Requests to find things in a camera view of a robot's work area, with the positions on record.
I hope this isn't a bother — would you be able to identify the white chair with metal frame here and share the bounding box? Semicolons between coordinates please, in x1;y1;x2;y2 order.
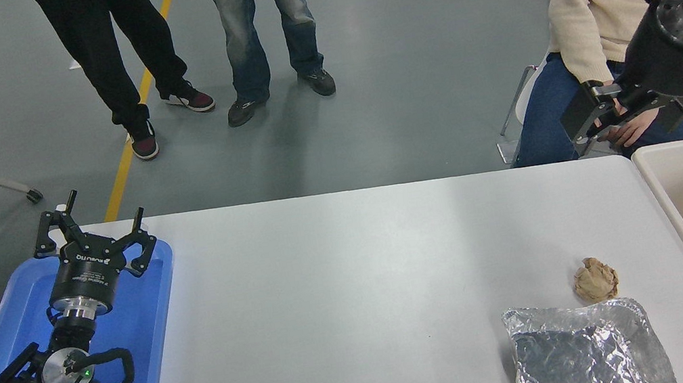
484;40;624;175

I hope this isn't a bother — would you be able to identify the foil plate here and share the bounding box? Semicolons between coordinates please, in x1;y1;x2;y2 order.
500;284;678;383

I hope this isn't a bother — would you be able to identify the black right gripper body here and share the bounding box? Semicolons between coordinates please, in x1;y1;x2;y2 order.
604;0;683;108

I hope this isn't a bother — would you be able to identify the person's left hand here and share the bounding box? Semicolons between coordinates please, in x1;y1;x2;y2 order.
599;99;669;152

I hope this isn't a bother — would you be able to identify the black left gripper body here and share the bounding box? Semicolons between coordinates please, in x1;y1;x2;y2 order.
39;229;135;318

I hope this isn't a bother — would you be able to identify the crumpled tan paper ball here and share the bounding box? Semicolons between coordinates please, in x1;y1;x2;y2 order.
569;253;623;307

